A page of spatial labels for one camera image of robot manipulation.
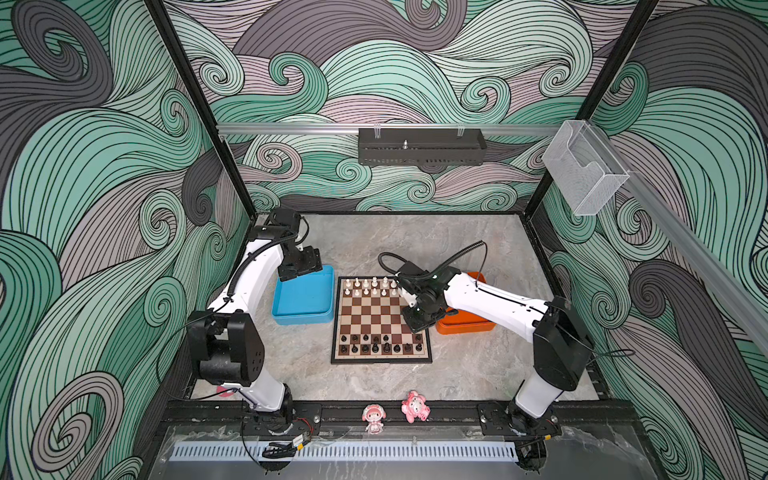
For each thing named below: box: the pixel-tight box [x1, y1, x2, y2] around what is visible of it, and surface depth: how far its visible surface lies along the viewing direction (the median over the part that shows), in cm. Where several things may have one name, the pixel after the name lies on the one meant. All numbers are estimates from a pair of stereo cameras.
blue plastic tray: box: [272, 265, 335, 326], surface depth 97 cm
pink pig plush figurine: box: [401, 390, 431, 424], surface depth 74 cm
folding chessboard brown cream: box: [330, 276, 433, 364], surface depth 88 cm
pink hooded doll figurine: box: [362, 403, 386, 434], surface depth 73 cm
